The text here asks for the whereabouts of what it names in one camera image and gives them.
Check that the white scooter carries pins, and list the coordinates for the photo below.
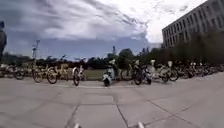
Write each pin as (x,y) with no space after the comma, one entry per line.
(108,75)

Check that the distant tower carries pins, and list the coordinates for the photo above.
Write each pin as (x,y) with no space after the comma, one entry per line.
(114,50)

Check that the grey concrete slab plaza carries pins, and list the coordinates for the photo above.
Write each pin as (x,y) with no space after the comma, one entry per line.
(110,103)

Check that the grass patch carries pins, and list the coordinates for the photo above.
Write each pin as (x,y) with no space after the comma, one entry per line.
(94,73)

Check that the long grey multi-storey building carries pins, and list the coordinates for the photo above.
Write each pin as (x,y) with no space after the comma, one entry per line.
(196,26)

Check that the pole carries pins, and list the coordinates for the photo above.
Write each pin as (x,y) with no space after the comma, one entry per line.
(34,51)

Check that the row of trees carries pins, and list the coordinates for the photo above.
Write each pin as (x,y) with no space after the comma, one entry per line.
(186,53)

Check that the row of parked bicycles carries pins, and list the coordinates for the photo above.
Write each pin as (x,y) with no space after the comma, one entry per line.
(51,75)

